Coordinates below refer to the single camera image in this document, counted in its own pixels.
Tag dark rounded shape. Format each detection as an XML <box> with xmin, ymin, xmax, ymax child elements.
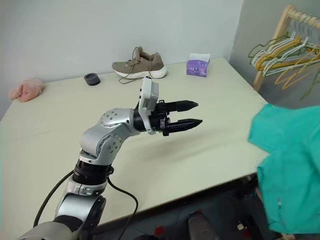
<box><xmin>135</xmin><ymin>233</ymin><xmax>161</xmax><ymax>240</ymax></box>
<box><xmin>187</xmin><ymin>211</ymin><xmax>222</xmax><ymax>240</ymax></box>

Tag teal green shorts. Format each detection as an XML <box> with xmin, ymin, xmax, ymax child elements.
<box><xmin>247</xmin><ymin>103</ymin><xmax>320</xmax><ymax>235</ymax></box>

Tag white wire hanger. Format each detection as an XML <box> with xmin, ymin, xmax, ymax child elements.
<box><xmin>250</xmin><ymin>39</ymin><xmax>310</xmax><ymax>69</ymax></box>

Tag taupe sneaker with white sole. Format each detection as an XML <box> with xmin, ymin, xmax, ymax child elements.
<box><xmin>111</xmin><ymin>46</ymin><xmax>168</xmax><ymax>85</ymax></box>

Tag yellow wire hanger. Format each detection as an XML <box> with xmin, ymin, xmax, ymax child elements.
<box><xmin>274</xmin><ymin>53</ymin><xmax>320</xmax><ymax>90</ymax></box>
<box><xmin>255</xmin><ymin>36</ymin><xmax>320</xmax><ymax>72</ymax></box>

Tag black round puck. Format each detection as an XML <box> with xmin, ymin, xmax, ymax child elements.
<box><xmin>83</xmin><ymin>72</ymin><xmax>102</xmax><ymax>88</ymax></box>

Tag pink plush cloth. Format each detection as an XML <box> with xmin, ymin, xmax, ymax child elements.
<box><xmin>8</xmin><ymin>78</ymin><xmax>47</xmax><ymax>103</ymax></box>

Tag light wooden clothes rack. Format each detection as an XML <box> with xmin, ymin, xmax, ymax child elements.
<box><xmin>252</xmin><ymin>4</ymin><xmax>320</xmax><ymax>92</ymax></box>

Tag purple tissue pack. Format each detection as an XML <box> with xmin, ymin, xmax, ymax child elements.
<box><xmin>185</xmin><ymin>52</ymin><xmax>211</xmax><ymax>78</ymax></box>

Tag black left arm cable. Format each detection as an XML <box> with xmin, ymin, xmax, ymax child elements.
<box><xmin>33</xmin><ymin>171</ymin><xmax>139</xmax><ymax>240</ymax></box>

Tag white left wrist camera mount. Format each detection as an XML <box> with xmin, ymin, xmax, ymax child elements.
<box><xmin>137</xmin><ymin>77</ymin><xmax>160</xmax><ymax>136</ymax></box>

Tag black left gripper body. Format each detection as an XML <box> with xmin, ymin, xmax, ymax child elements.
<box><xmin>149</xmin><ymin>99</ymin><xmax>174</xmax><ymax>137</ymax></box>

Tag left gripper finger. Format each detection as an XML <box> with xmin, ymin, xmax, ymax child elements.
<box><xmin>167</xmin><ymin>118</ymin><xmax>204</xmax><ymax>133</ymax></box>
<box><xmin>169</xmin><ymin>99</ymin><xmax>200</xmax><ymax>113</ymax></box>

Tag olive green wire hanger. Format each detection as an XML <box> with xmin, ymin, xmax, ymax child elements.
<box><xmin>247</xmin><ymin>34</ymin><xmax>297</xmax><ymax>60</ymax></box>

